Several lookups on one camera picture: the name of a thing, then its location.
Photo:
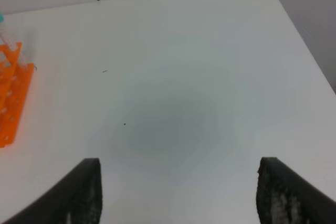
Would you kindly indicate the orange test tube rack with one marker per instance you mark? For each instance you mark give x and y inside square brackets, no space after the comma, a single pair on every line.
[15,82]

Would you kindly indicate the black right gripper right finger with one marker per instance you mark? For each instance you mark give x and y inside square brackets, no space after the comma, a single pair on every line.
[283,196]

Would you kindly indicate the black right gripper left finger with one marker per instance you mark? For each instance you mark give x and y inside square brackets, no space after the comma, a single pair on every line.
[76,198]

